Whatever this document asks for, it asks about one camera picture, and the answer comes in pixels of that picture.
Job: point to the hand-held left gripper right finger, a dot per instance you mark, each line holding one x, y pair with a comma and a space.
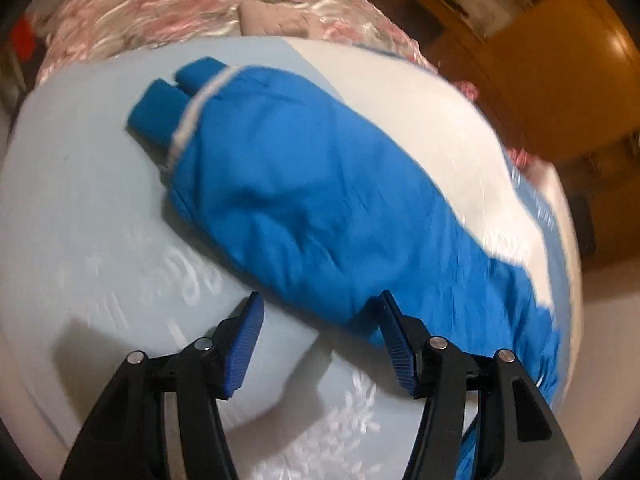
397, 350

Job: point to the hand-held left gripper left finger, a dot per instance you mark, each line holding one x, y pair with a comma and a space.
247, 340

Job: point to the blue puffer jacket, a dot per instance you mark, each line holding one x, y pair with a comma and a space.
310, 185

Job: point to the blue and white bed sheet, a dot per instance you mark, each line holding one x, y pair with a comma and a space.
75, 210

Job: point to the wooden wardrobe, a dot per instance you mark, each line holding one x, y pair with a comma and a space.
550, 70

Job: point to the pale pink pillow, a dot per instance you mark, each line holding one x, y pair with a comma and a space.
280, 17

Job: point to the pink floral quilt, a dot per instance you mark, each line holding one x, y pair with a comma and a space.
150, 15

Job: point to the red object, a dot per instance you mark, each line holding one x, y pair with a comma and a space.
25, 37

